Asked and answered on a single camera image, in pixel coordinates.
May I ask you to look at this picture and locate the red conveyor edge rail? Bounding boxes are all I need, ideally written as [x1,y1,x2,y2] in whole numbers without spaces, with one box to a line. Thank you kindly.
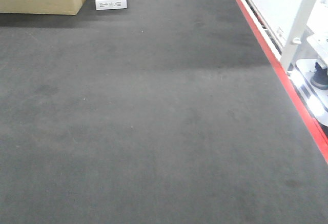
[235,0,327,160]

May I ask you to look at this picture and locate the white conveyor frame post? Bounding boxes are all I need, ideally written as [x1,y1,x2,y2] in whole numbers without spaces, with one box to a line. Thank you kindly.
[280,0,316,73]

